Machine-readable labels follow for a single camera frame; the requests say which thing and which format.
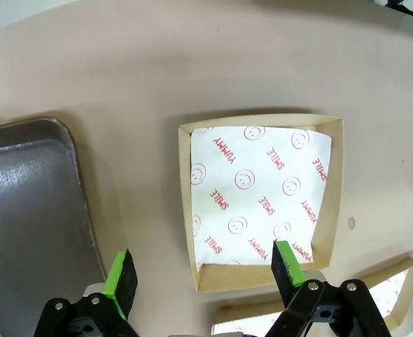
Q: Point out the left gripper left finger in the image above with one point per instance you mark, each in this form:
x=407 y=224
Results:
x=120 y=281

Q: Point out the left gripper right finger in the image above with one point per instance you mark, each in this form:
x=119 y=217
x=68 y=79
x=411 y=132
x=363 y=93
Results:
x=287 y=267

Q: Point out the white printed paper liner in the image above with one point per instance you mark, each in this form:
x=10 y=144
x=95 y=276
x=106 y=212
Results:
x=389 y=295
x=255 y=168

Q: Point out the dark brown serving tray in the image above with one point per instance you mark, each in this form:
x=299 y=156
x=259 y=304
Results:
x=27 y=210

